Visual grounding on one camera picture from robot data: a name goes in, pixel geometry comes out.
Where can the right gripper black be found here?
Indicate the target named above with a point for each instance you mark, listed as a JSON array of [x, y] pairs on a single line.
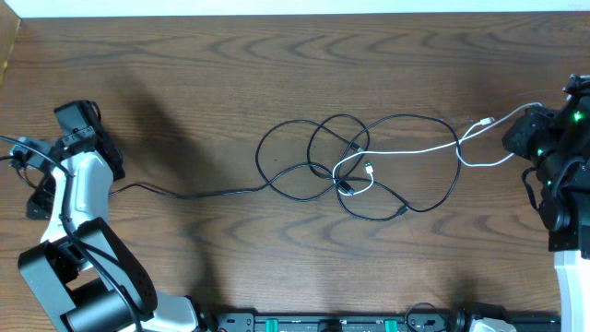
[[523, 136]]

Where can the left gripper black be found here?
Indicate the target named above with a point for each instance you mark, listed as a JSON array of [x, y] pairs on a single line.
[[78, 138]]

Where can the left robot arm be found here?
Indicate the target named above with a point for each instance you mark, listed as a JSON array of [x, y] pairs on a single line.
[[81, 272]]

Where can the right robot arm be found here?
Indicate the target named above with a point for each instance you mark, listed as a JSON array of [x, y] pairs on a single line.
[[557, 144]]

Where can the cardboard panel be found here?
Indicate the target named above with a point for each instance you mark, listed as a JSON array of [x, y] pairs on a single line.
[[9, 26]]

